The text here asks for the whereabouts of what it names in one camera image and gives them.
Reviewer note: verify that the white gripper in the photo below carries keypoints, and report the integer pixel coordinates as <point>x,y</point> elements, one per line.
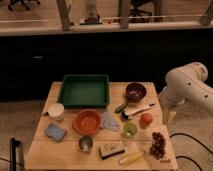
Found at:
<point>168,101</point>

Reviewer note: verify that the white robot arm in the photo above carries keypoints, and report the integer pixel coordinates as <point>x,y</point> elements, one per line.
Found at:
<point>185,82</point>

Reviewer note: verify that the green plastic cup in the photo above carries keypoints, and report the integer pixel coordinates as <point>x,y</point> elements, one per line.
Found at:
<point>129,130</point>

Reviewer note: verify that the small metal cup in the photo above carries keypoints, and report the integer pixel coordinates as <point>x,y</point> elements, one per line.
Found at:
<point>86,143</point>

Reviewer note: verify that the white paper cup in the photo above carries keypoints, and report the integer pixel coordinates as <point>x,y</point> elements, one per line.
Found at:
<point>56,111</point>

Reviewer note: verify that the dark grape bunch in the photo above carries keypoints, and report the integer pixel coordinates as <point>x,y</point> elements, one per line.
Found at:
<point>157,148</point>

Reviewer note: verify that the dark purple bowl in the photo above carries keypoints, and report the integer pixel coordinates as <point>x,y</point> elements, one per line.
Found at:
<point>135,92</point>

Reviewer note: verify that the green cucumber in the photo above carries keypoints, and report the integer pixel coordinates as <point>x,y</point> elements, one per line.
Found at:
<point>121,107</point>

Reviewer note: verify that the grey crumpled cloth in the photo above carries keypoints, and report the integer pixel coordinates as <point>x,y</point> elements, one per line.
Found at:
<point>109,122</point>

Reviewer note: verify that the wooden block eraser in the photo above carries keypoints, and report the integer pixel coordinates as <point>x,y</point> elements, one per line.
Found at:
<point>111,149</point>

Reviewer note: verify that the orange bowl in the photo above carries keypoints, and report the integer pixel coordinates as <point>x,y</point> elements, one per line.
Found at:
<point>87,122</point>

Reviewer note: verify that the green plastic tray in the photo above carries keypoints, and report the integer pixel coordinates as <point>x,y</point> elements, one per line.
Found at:
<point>84,91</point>

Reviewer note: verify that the blue sponge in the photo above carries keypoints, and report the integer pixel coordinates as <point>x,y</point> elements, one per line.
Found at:
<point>55,132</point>

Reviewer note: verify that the office chair right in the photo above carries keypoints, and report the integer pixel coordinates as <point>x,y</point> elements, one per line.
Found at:
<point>137,10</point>

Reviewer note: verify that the office chair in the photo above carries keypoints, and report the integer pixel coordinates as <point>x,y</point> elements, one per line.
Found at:
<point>137,10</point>
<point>13,2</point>

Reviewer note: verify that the white bottle on base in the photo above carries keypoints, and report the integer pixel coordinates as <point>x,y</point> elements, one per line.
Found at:
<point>91,15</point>

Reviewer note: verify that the office chair left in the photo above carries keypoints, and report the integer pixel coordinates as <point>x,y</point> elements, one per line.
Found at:
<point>13,2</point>

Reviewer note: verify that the black stand post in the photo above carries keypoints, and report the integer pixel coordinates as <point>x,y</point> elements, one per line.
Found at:
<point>14,144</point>

